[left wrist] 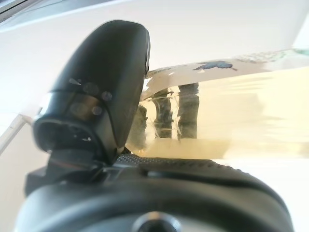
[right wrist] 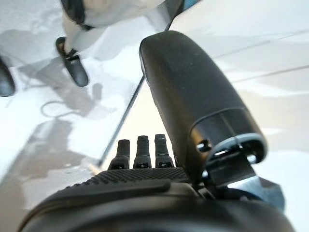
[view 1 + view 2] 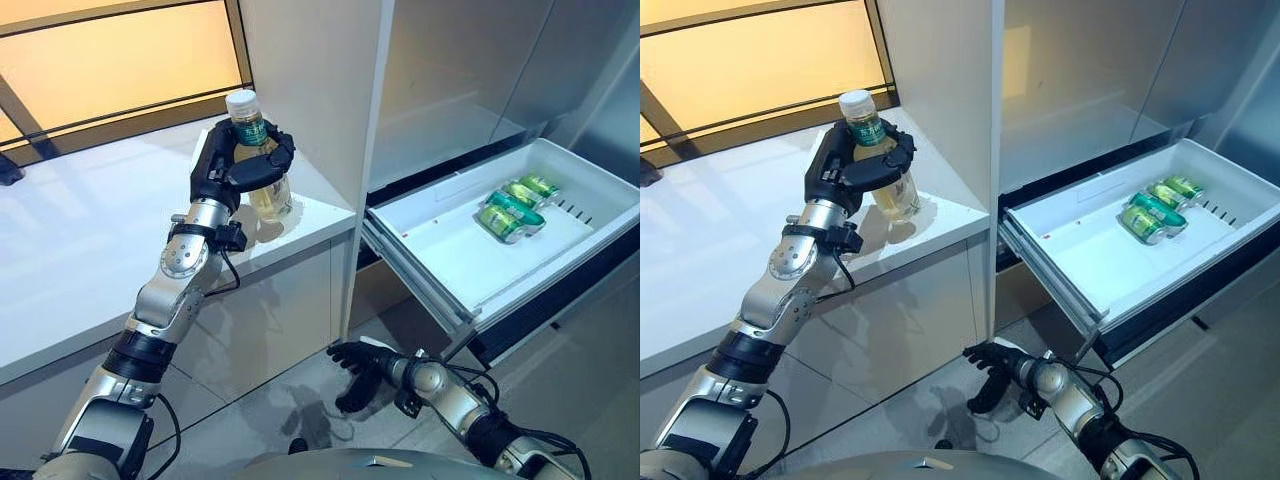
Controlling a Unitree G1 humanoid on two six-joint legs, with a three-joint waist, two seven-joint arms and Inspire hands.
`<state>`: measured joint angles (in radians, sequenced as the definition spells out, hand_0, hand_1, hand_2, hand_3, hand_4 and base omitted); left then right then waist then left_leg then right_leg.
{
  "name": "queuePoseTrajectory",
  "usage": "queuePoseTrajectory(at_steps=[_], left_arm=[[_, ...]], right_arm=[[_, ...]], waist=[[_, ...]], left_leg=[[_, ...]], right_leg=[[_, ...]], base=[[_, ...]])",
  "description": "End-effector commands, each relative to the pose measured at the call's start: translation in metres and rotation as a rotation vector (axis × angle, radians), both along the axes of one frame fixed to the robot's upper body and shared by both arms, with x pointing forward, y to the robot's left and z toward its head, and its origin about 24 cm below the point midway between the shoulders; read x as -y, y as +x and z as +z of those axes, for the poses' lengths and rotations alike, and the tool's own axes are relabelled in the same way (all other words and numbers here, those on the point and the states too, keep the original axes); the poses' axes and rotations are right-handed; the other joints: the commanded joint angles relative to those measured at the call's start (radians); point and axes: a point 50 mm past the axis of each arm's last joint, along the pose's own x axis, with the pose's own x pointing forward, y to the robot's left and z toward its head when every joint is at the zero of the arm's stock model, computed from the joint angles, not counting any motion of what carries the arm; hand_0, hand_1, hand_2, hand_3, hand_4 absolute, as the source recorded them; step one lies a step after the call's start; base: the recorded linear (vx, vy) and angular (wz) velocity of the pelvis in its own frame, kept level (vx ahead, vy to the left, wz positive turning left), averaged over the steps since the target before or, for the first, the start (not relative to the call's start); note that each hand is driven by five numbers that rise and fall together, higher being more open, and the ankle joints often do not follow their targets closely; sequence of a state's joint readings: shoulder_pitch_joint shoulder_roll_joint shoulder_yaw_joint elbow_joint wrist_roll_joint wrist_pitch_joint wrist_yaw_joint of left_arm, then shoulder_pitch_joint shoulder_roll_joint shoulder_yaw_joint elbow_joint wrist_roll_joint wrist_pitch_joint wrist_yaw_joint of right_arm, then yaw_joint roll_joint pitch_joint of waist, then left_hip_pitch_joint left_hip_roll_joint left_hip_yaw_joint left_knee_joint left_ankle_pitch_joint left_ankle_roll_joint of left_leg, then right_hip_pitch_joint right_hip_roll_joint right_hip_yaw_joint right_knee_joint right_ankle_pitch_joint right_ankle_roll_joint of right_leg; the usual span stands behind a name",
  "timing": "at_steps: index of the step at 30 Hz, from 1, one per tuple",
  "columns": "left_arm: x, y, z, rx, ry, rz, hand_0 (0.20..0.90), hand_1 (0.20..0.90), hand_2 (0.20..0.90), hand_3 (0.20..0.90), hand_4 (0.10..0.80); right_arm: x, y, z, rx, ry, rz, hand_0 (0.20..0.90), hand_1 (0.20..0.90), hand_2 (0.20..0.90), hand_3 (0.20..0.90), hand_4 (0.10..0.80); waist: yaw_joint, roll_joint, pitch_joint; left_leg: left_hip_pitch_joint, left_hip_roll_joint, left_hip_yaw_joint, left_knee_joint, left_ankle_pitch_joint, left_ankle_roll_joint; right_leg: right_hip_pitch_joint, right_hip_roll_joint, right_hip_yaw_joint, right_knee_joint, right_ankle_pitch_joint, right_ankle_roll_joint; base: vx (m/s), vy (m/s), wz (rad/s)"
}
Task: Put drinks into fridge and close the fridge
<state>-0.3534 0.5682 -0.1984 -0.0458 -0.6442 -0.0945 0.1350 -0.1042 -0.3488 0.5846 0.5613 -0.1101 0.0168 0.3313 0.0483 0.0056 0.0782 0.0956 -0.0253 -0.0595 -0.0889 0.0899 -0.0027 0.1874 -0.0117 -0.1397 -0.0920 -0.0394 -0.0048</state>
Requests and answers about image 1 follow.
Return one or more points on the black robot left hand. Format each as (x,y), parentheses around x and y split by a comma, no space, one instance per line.
(96,84)

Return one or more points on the yellow tea bottle white cap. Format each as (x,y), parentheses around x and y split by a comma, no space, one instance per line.
(241,108)

